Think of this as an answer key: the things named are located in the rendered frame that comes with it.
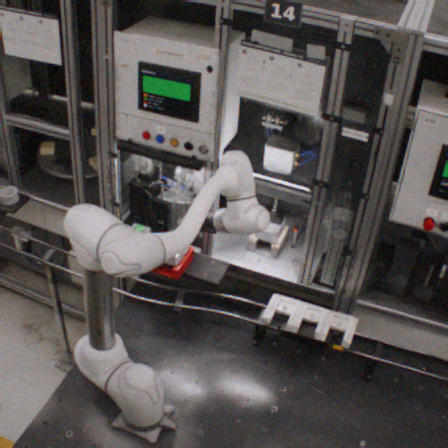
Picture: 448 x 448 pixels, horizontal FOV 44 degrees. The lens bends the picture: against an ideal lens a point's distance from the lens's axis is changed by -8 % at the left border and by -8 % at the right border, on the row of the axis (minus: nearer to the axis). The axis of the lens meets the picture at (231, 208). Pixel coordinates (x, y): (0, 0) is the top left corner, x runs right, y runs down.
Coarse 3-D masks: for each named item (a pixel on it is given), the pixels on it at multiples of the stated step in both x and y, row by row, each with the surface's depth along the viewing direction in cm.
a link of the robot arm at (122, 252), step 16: (112, 240) 161; (128, 240) 161; (144, 240) 164; (160, 240) 168; (112, 256) 156; (128, 256) 158; (144, 256) 161; (160, 256) 167; (112, 272) 157; (128, 272) 159; (144, 272) 165
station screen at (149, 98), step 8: (144, 72) 206; (152, 72) 205; (160, 72) 204; (168, 80) 205; (176, 80) 203; (184, 80) 202; (192, 80) 201; (192, 88) 203; (144, 96) 212; (152, 96) 211; (160, 96) 210; (168, 96) 208; (144, 104) 214; (152, 104) 213; (160, 104) 212; (168, 104) 210; (176, 104) 209; (184, 104) 208; (168, 112) 212; (176, 112) 211; (184, 112) 210
